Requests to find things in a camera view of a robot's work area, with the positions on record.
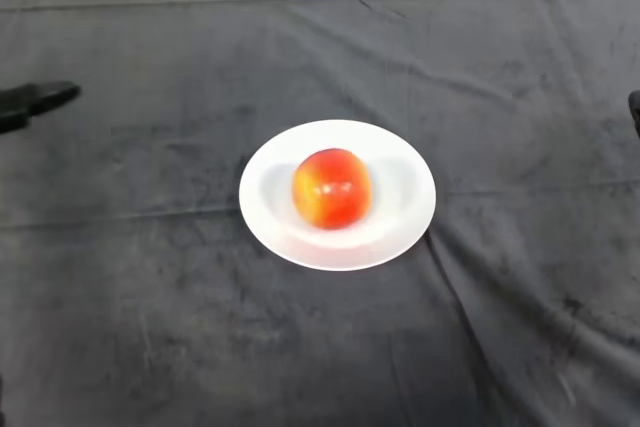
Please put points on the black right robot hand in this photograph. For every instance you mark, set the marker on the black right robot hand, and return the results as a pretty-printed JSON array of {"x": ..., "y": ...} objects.
[{"x": 635, "y": 114}]

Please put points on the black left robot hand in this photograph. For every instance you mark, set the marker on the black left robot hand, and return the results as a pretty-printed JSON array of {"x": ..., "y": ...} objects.
[{"x": 30, "y": 99}]

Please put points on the red yellow apple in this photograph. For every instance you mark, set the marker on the red yellow apple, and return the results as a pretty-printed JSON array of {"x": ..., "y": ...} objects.
[{"x": 332, "y": 189}]

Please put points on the white round plate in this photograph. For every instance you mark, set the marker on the white round plate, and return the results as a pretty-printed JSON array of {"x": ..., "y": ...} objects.
[{"x": 400, "y": 207}]

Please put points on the black cloth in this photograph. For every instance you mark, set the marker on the black cloth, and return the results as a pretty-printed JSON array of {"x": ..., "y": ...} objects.
[{"x": 320, "y": 347}]

